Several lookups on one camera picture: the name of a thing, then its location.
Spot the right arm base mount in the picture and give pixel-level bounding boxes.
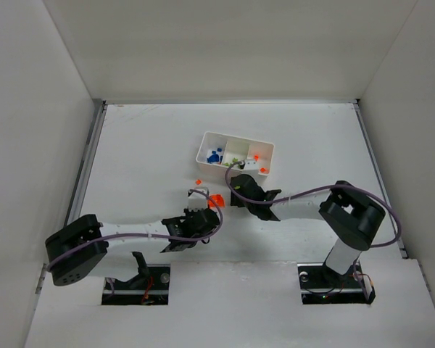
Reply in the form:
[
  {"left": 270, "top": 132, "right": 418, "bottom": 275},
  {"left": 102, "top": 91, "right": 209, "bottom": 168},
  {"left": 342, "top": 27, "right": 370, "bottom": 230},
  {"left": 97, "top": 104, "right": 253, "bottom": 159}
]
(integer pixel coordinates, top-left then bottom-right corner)
[{"left": 297, "top": 260, "right": 376, "bottom": 305}]

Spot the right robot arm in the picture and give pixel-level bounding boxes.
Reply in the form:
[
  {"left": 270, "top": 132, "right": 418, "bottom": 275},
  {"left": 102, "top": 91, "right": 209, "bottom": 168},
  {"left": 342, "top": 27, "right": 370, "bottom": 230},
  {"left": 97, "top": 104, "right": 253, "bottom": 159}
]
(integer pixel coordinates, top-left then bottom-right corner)
[{"left": 226, "top": 174, "right": 385, "bottom": 276}]

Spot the large blue arch lego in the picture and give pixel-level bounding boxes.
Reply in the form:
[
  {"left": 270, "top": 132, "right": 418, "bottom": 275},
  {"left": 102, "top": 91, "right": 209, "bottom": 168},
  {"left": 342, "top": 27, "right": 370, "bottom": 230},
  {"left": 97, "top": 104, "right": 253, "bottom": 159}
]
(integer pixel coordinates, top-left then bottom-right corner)
[{"left": 207, "top": 153, "right": 222, "bottom": 164}]

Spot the large orange round lego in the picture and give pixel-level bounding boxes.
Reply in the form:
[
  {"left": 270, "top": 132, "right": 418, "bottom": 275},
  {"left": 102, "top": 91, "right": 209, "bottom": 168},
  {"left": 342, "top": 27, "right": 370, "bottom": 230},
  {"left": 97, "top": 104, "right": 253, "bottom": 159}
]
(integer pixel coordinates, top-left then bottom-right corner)
[{"left": 208, "top": 194, "right": 225, "bottom": 208}]

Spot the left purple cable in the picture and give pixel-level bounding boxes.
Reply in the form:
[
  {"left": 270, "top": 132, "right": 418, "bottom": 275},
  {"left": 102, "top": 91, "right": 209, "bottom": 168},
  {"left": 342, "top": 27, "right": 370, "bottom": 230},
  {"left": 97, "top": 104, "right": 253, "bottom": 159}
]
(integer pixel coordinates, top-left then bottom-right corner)
[{"left": 46, "top": 188, "right": 224, "bottom": 272}]

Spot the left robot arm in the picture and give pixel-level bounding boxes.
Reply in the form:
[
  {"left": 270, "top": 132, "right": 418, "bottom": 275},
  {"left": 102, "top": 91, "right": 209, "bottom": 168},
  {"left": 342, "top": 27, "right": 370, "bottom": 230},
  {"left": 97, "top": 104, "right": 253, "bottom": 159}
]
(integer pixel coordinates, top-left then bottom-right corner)
[{"left": 45, "top": 208, "right": 223, "bottom": 286}]

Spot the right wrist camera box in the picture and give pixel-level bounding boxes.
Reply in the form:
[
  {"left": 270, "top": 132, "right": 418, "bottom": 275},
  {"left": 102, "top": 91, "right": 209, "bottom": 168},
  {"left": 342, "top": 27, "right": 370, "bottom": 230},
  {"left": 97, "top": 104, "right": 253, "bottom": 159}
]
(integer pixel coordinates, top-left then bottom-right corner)
[{"left": 240, "top": 159, "right": 260, "bottom": 173}]

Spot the white three-compartment container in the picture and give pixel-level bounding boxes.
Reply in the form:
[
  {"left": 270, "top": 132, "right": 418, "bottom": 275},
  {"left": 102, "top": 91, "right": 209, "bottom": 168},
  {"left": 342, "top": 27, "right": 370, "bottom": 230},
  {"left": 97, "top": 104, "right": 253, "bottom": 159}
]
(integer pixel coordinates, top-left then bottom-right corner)
[{"left": 196, "top": 132, "right": 275, "bottom": 182}]

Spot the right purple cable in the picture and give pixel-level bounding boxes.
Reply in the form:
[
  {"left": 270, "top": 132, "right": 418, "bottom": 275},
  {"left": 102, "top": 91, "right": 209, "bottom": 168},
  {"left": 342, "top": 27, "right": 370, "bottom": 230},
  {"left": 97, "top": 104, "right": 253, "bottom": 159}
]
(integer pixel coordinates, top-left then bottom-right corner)
[{"left": 224, "top": 161, "right": 403, "bottom": 248}]

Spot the purple cable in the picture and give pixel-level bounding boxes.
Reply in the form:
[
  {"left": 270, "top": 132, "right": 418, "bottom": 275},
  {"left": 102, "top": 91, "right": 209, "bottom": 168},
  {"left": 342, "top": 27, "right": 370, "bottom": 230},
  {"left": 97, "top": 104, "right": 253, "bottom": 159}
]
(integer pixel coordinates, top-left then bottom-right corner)
[
  {"left": 224, "top": 161, "right": 403, "bottom": 248},
  {"left": 46, "top": 188, "right": 224, "bottom": 272}
]

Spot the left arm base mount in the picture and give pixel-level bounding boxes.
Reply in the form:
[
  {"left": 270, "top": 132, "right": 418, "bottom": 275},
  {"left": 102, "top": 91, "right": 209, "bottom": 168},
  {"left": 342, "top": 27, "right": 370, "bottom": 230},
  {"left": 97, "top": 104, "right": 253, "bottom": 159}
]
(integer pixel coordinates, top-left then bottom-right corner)
[{"left": 101, "top": 252, "right": 171, "bottom": 307}]

